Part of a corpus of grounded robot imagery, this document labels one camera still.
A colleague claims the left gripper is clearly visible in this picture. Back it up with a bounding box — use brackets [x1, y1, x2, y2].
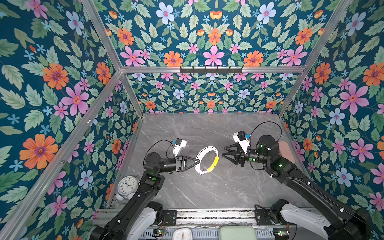
[157, 156, 200, 176]

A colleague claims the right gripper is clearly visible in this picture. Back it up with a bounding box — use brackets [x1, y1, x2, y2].
[222, 142, 271, 169]

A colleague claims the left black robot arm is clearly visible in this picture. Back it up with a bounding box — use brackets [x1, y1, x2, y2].
[89, 152, 200, 240]

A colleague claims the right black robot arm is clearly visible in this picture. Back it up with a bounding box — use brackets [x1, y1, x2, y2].
[222, 131, 372, 240]

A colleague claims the pink eraser case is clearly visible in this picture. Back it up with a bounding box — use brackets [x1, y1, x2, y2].
[278, 142, 296, 164]

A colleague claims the white clock at front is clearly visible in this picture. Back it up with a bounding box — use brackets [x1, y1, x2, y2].
[172, 228, 193, 240]

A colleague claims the white round alarm clock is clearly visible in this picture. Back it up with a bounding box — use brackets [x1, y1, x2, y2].
[118, 176, 139, 197]

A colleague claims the pale green box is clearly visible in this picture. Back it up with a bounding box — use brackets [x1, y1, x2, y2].
[219, 226, 257, 240]

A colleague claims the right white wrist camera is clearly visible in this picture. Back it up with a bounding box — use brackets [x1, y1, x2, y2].
[233, 131, 251, 153]

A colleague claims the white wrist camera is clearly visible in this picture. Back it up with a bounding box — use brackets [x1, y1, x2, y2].
[233, 131, 251, 153]
[173, 138, 187, 157]

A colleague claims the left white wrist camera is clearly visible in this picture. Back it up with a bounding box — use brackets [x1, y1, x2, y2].
[173, 138, 187, 157]

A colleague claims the aluminium front rail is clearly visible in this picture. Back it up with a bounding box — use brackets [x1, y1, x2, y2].
[92, 207, 340, 229]

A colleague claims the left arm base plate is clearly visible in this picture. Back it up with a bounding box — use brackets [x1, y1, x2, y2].
[154, 210, 178, 227]

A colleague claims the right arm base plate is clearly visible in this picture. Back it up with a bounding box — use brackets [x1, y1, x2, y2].
[254, 208, 296, 226]

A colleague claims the black hook rail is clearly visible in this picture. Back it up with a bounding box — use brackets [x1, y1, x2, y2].
[179, 66, 243, 75]

